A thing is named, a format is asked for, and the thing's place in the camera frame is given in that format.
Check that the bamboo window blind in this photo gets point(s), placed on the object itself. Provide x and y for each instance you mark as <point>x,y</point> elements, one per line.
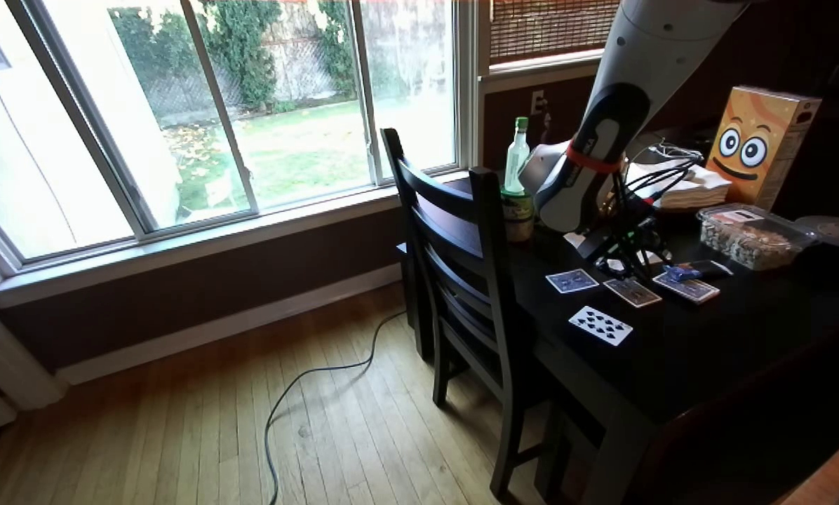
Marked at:
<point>549,23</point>

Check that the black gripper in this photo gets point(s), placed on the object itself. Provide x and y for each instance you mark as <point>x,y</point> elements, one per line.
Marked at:
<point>631,215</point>

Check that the clear plastic seed container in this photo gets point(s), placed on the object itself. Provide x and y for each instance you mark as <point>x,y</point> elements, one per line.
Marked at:
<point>750,239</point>

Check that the ten of spades card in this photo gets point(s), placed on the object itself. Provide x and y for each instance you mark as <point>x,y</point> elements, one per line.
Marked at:
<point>601,326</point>

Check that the tan paper cup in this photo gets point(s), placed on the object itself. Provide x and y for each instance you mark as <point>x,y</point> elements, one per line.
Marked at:
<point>517,221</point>

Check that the white window frame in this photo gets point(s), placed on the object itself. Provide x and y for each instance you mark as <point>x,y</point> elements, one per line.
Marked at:
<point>204,228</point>

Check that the blue-backed playing card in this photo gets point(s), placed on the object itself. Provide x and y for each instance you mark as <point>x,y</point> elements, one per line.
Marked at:
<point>633,293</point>
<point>572,281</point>
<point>692,290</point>

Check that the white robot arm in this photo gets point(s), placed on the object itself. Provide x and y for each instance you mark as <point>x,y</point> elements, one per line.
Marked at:
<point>662,47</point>

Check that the dark wooden table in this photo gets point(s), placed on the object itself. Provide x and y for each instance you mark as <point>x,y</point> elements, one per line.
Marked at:
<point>718,366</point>

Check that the dark wooden ladder-back chair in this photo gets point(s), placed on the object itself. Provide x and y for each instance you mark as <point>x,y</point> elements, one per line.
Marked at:
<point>455,243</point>

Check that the white paper napkin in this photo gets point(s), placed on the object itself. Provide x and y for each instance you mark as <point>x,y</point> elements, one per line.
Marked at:
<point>575,239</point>

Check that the clear glass bottle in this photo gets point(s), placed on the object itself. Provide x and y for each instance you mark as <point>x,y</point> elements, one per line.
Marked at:
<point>517,158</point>

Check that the clear plastic lid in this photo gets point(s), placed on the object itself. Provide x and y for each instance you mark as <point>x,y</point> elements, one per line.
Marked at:
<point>835,231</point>

